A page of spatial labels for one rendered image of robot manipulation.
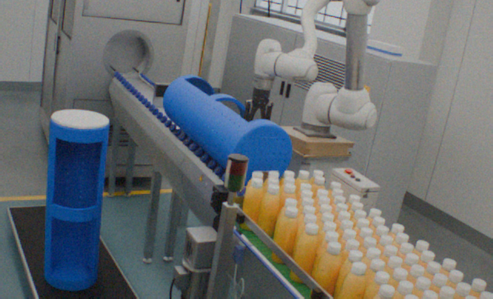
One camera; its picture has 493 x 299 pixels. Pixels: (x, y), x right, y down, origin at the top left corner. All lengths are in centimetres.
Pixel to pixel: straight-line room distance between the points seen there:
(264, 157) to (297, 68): 39
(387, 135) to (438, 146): 120
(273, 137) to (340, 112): 56
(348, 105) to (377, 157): 129
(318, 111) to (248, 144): 67
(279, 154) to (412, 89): 185
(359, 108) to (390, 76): 111
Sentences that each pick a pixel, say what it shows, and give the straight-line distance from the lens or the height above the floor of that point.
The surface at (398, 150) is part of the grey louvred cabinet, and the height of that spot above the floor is 79.
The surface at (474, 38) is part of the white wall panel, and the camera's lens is 482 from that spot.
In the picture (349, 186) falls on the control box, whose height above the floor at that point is 107.
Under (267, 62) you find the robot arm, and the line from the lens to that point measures 227.
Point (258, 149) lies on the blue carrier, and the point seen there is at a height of 112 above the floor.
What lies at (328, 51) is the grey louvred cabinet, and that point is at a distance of 414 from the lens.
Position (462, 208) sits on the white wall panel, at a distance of 487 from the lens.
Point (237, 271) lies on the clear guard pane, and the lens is 188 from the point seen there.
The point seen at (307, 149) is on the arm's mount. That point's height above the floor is 104.
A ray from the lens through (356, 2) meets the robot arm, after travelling 253.
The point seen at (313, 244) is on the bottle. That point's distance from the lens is 168.
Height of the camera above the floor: 178
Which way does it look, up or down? 16 degrees down
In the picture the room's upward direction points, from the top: 10 degrees clockwise
